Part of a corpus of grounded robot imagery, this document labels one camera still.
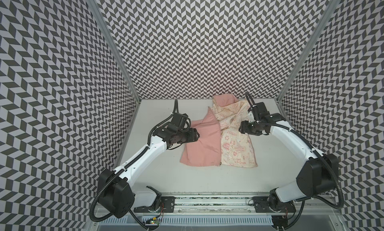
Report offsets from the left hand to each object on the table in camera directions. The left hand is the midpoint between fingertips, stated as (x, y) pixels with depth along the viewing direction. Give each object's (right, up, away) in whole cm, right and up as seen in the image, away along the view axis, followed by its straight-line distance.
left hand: (196, 135), depth 78 cm
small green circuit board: (-20, -38, -12) cm, 44 cm away
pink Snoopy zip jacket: (+14, -6, +10) cm, 18 cm away
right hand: (+28, +3, +7) cm, 29 cm away
